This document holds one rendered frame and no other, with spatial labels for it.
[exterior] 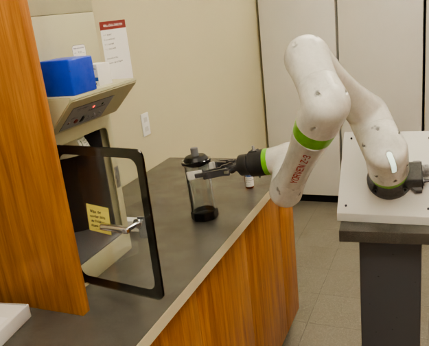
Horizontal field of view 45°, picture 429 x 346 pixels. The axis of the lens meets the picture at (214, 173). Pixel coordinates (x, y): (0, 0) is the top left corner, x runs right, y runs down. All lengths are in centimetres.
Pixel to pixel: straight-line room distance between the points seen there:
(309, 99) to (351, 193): 62
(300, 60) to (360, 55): 282
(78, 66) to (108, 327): 67
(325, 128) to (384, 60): 287
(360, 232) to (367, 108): 41
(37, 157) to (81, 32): 43
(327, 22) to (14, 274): 323
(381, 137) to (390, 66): 254
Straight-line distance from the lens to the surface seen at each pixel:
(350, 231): 179
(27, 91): 131
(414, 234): 179
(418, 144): 194
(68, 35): 155
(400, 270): 191
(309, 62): 139
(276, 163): 172
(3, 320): 149
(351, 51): 421
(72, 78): 137
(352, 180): 189
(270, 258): 236
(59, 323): 148
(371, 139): 168
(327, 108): 131
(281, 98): 439
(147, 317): 142
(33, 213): 143
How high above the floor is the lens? 168
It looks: 17 degrees down
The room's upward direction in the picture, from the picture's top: 6 degrees counter-clockwise
